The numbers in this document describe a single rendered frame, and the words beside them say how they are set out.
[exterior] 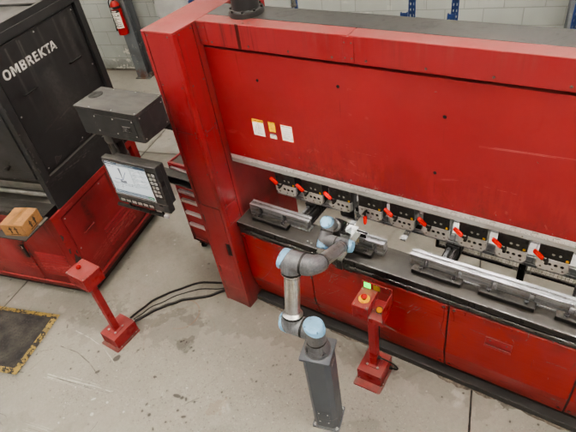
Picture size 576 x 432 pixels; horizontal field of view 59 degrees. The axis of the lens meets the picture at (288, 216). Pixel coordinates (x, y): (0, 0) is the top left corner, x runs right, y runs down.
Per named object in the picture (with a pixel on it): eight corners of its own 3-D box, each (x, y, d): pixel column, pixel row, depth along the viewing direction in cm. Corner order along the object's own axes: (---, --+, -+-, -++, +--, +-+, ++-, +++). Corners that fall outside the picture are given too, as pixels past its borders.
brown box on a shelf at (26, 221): (-5, 237, 376) (-14, 224, 368) (19, 214, 394) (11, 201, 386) (26, 242, 366) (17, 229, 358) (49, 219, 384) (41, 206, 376)
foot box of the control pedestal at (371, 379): (352, 383, 354) (351, 374, 346) (367, 356, 369) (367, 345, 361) (379, 395, 344) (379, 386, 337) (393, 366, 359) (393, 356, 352)
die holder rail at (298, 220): (251, 213, 372) (249, 203, 366) (255, 208, 376) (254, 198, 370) (309, 232, 348) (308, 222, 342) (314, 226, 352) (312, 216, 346)
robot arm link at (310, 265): (320, 262, 248) (357, 235, 289) (300, 257, 253) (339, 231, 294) (317, 284, 252) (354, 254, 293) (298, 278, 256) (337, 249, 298)
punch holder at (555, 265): (534, 267, 260) (540, 243, 250) (538, 255, 265) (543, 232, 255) (566, 276, 253) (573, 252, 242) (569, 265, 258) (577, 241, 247)
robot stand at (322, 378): (339, 433, 328) (328, 365, 278) (312, 426, 334) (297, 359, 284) (345, 407, 341) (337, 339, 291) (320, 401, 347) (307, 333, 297)
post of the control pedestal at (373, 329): (369, 363, 350) (366, 314, 316) (372, 357, 354) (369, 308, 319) (376, 366, 348) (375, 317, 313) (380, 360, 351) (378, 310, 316)
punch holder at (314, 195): (303, 200, 328) (300, 179, 318) (309, 192, 333) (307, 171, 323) (323, 205, 321) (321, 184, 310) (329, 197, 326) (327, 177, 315)
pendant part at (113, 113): (120, 212, 358) (70, 105, 303) (142, 191, 373) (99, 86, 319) (177, 227, 336) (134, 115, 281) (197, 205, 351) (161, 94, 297)
